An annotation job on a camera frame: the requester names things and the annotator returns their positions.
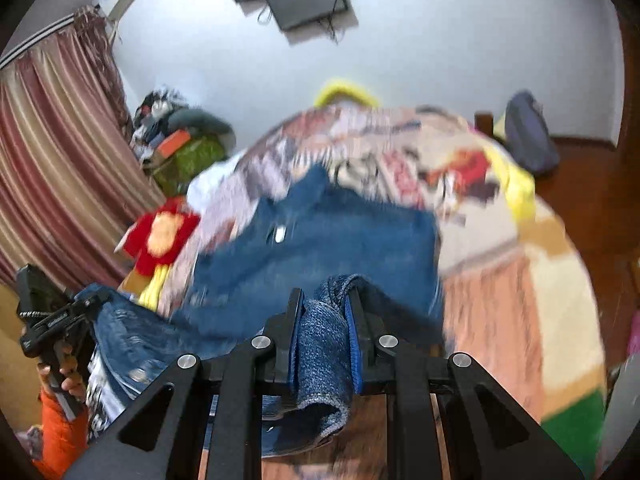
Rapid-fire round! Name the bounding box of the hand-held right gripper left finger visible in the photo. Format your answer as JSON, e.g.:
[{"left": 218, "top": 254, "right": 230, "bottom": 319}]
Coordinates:
[{"left": 65, "top": 287, "right": 306, "bottom": 480}]

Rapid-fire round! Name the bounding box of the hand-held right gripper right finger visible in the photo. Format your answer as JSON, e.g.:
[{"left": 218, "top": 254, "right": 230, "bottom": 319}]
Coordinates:
[{"left": 345, "top": 287, "right": 586, "bottom": 480}]

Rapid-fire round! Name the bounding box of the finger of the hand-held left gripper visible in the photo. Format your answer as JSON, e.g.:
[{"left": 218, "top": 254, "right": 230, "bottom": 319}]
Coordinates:
[{"left": 74, "top": 290, "right": 109, "bottom": 315}]

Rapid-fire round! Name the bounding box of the blue denim jacket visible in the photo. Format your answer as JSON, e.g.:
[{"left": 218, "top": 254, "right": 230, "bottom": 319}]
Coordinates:
[{"left": 85, "top": 165, "right": 447, "bottom": 461}]

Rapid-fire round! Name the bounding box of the pile of clothes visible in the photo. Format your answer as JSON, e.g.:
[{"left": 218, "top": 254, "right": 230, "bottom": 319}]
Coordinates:
[{"left": 131, "top": 87, "right": 191, "bottom": 161}]

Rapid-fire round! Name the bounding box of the person's left hand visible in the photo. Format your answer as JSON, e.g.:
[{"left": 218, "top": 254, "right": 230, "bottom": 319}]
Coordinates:
[{"left": 37, "top": 362, "right": 88, "bottom": 401}]

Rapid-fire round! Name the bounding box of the red and yellow plush toy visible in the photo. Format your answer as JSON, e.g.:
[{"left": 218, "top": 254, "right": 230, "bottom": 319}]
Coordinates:
[{"left": 122, "top": 197, "right": 201, "bottom": 277}]

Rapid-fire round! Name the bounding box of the printed blanket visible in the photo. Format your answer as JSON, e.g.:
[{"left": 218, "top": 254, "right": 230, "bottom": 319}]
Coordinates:
[{"left": 160, "top": 102, "right": 608, "bottom": 480}]

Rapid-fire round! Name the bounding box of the striped red curtain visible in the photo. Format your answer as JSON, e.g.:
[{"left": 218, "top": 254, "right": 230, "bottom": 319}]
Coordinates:
[{"left": 0, "top": 5, "right": 166, "bottom": 291}]

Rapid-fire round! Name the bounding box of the white cloth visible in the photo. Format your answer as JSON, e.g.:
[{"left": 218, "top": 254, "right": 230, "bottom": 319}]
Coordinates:
[{"left": 186, "top": 157, "right": 242, "bottom": 202}]

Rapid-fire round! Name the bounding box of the orange box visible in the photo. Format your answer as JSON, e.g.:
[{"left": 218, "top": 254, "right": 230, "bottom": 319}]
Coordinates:
[{"left": 155, "top": 129, "right": 193, "bottom": 158}]

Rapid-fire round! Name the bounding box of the grey rolled cloth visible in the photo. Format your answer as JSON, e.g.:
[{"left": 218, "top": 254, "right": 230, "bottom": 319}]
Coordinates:
[{"left": 167, "top": 107, "right": 237, "bottom": 150}]

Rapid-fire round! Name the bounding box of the yellow cloth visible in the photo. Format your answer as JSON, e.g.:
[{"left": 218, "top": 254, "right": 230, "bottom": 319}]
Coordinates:
[{"left": 502, "top": 159, "right": 537, "bottom": 222}]

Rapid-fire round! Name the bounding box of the yellow hanger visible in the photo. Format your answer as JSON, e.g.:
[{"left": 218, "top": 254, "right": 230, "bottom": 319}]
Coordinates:
[{"left": 317, "top": 79, "right": 379, "bottom": 109}]

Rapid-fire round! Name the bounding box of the grey backpack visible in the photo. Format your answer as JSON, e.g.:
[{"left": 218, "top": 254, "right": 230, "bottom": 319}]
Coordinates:
[{"left": 504, "top": 91, "right": 561, "bottom": 174}]

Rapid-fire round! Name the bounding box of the black monitor cable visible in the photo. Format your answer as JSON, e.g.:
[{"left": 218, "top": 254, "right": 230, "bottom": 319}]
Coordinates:
[{"left": 320, "top": 12, "right": 346, "bottom": 45}]

